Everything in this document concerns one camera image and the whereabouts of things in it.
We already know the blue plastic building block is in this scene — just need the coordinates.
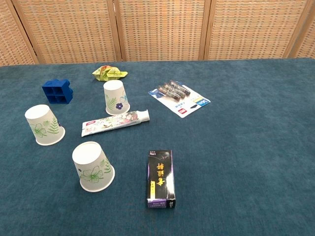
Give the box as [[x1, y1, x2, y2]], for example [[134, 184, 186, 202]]
[[41, 79, 74, 105]]

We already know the crumpled yellow green wrapper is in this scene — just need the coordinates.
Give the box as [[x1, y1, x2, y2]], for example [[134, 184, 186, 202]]
[[92, 64, 128, 82]]

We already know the black carton with gold lettering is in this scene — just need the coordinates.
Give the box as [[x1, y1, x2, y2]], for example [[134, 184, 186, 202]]
[[147, 149, 176, 209]]

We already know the white floral paper cup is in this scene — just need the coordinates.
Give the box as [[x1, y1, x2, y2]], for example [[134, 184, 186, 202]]
[[24, 104, 66, 147], [72, 141, 116, 193], [103, 80, 130, 116]]

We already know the teal table cloth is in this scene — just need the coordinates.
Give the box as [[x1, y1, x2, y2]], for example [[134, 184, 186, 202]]
[[0, 58, 315, 236]]

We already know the floral toothpaste tube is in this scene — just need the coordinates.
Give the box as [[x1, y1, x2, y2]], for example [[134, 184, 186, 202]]
[[81, 109, 150, 138]]

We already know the woven wooden folding screen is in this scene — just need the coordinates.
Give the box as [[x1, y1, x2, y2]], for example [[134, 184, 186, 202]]
[[0, 0, 315, 66]]

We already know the battery blister pack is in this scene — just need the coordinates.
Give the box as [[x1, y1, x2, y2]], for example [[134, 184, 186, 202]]
[[148, 80, 211, 118]]

